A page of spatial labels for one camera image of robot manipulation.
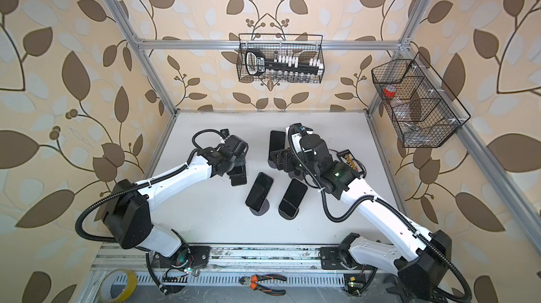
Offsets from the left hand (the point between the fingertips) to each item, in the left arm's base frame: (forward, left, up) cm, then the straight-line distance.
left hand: (232, 153), depth 87 cm
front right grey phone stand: (-22, -22, -9) cm, 32 cm away
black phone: (-5, -1, -10) cm, 11 cm away
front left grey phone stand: (-20, -14, -9) cm, 26 cm away
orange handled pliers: (-43, -11, -13) cm, 46 cm away
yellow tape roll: (-44, +36, -11) cm, 58 cm away
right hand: (-7, -19, +12) cm, 24 cm away
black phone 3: (+6, -18, 0) cm, 19 cm away
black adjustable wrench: (-45, -60, -12) cm, 76 cm away
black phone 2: (-16, -25, -5) cm, 30 cm away
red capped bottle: (+21, -65, +17) cm, 71 cm away
